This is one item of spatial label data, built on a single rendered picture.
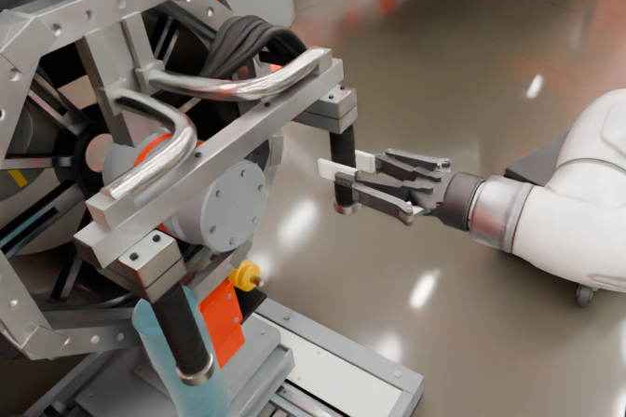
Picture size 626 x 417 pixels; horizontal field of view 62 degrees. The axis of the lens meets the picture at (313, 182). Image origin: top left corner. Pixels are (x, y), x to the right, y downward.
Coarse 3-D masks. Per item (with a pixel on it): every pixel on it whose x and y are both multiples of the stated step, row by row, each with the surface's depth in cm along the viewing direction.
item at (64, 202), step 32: (160, 32) 81; (192, 32) 84; (192, 64) 95; (32, 96) 67; (160, 96) 108; (64, 128) 73; (96, 128) 81; (32, 160) 70; (64, 160) 74; (64, 192) 75; (96, 192) 84; (32, 224) 74; (32, 256) 95; (64, 256) 98; (32, 288) 81; (64, 288) 80; (96, 288) 89
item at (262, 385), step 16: (272, 352) 133; (288, 352) 130; (272, 368) 129; (288, 368) 132; (256, 384) 126; (272, 384) 127; (240, 400) 123; (256, 400) 123; (64, 416) 122; (80, 416) 124; (240, 416) 119
